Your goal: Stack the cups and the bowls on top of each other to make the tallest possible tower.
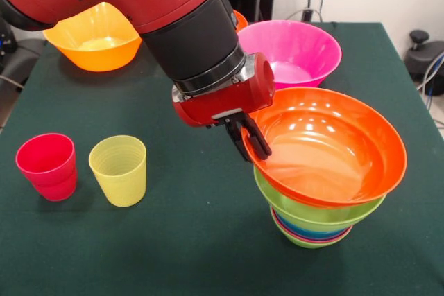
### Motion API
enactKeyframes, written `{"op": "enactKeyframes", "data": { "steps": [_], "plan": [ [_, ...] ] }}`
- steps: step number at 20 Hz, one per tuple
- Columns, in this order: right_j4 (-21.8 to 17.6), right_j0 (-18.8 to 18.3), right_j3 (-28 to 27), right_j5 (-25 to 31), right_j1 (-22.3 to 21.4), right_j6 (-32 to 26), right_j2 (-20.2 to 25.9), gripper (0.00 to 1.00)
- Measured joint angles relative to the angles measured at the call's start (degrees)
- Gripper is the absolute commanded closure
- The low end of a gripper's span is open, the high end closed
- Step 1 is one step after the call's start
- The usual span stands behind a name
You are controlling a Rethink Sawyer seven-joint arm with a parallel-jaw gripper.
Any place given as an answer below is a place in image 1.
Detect black knob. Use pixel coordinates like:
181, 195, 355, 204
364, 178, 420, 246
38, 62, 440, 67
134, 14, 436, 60
409, 30, 430, 55

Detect large pink bowl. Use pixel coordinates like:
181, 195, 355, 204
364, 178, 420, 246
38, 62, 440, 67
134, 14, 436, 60
237, 20, 343, 89

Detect red cup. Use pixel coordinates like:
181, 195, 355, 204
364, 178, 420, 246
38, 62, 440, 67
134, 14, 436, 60
31, 168, 78, 202
15, 132, 77, 189

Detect small red bowl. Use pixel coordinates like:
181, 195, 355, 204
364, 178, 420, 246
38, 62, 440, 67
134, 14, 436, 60
269, 205, 354, 244

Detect orange shallow bowl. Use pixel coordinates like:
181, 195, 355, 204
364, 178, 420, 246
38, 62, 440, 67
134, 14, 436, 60
241, 87, 407, 209
232, 10, 249, 33

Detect yellow cup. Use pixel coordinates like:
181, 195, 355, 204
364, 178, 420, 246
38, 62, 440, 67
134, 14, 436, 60
88, 135, 148, 208

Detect large green bowl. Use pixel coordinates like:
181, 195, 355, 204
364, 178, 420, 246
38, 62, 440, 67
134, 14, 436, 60
253, 166, 386, 233

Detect blue bowl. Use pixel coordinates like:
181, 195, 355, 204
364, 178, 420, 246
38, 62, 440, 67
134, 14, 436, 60
275, 214, 352, 238

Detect small green bowl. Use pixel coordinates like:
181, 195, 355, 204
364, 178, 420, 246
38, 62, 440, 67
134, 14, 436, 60
273, 221, 351, 250

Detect black round base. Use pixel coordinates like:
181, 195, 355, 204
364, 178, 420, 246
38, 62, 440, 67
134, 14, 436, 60
404, 41, 444, 84

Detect black equipment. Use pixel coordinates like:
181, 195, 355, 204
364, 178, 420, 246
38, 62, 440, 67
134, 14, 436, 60
0, 20, 18, 54

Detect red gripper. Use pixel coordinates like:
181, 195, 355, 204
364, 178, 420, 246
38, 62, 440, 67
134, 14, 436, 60
171, 52, 277, 164

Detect light cables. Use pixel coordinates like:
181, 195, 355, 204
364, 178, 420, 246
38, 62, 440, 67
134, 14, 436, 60
416, 51, 444, 127

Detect large yellow-orange bowl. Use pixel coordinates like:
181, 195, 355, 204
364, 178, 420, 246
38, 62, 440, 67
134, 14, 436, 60
42, 1, 143, 73

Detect dark green tablecloth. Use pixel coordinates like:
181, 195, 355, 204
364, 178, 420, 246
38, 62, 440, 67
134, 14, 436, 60
0, 21, 444, 296

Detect dark grey seat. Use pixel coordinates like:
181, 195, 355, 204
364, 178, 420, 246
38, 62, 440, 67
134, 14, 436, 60
0, 37, 48, 91

